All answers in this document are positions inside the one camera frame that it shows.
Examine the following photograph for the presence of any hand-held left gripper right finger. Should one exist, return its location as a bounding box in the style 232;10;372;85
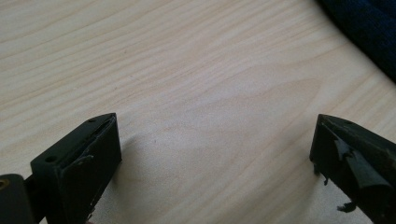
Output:
309;113;396;224

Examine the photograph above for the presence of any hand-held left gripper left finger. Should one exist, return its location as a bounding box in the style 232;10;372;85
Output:
30;112;123;224

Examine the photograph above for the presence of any dark blue cloth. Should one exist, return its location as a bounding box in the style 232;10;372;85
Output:
316;0;396;82

